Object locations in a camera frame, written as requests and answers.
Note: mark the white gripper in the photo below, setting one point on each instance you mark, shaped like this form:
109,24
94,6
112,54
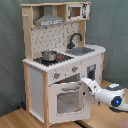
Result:
93,86

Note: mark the white oven door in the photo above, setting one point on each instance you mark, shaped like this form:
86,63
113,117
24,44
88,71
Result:
67,102

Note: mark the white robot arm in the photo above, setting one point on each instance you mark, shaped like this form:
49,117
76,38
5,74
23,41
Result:
113,96

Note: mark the wooden toy kitchen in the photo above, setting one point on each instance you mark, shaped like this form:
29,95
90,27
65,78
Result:
39,74

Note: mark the right oven knob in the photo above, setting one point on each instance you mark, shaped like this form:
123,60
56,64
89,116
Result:
74,69

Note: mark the oven knob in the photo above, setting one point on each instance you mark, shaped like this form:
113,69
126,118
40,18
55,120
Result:
56,75
74,69

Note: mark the left oven knob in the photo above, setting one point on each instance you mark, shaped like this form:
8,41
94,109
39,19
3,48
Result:
56,75

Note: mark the grey sink basin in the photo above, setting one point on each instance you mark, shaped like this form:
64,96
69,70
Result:
79,51

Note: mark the black faucet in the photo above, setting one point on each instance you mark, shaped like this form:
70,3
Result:
73,40

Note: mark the silver cooking pot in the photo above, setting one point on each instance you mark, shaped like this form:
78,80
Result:
49,55

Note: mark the toy microwave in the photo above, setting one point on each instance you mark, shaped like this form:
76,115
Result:
78,11

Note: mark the silver range hood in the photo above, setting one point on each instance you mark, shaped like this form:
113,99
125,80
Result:
46,15

